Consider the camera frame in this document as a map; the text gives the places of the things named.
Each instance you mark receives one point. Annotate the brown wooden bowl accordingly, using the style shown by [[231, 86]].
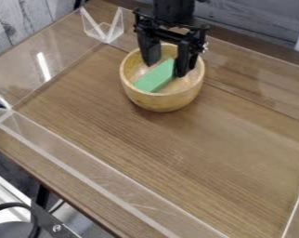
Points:
[[174, 96]]

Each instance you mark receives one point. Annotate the black metal clamp plate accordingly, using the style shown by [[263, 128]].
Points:
[[51, 227]]

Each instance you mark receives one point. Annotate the black table leg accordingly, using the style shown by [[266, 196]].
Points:
[[43, 197]]

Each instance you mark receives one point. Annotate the green rectangular block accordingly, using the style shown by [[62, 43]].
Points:
[[158, 77]]

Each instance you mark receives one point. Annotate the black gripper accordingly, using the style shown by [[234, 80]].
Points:
[[169, 20]]

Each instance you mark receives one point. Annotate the clear acrylic corner bracket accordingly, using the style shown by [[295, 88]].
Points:
[[104, 32]]

